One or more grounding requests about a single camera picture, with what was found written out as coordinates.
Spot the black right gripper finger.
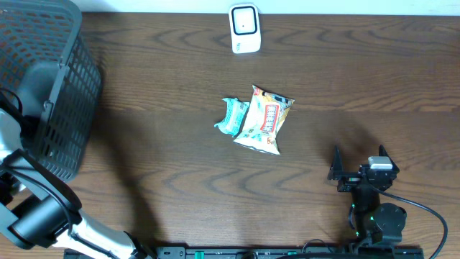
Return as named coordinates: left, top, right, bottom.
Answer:
left=379, top=145, right=400, bottom=173
left=327, top=146, right=344, bottom=180

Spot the yellow snack bag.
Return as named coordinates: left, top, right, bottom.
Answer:
left=234, top=85, right=295, bottom=155

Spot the teal wipes packet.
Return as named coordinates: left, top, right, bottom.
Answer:
left=214, top=98, right=249, bottom=137

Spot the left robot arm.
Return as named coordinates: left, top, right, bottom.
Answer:
left=1, top=96, right=157, bottom=258

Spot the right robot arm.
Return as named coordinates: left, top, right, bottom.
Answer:
left=328, top=146, right=407, bottom=254

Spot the white barcode scanner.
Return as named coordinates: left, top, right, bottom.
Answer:
left=229, top=4, right=262, bottom=54

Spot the dark grey plastic basket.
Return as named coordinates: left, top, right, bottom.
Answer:
left=1, top=1, right=103, bottom=182

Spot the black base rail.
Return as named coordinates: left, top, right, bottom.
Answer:
left=155, top=245, right=424, bottom=259

